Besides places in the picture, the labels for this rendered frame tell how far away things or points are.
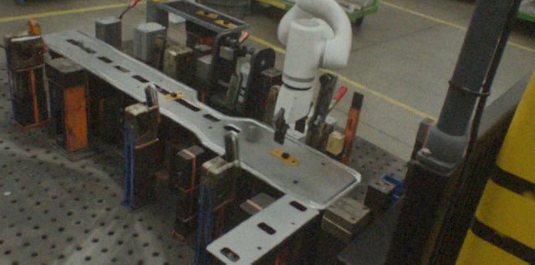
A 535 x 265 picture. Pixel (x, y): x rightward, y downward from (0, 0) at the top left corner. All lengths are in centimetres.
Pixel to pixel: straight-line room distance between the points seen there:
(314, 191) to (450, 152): 92
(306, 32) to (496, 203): 76
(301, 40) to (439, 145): 84
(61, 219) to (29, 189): 19
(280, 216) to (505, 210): 73
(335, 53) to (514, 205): 77
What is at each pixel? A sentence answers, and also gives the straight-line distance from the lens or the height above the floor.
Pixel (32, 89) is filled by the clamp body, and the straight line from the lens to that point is 208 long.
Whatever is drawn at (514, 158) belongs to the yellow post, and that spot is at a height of 152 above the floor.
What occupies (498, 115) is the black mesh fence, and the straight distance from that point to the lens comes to 56.
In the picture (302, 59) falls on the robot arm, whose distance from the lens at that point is 124.
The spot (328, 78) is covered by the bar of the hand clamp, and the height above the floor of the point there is 121.
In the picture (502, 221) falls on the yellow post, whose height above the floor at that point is 146.
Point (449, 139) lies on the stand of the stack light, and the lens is 42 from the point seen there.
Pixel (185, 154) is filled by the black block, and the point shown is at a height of 99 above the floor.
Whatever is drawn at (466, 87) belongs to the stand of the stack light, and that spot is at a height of 162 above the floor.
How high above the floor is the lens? 176
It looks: 27 degrees down
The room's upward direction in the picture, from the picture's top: 8 degrees clockwise
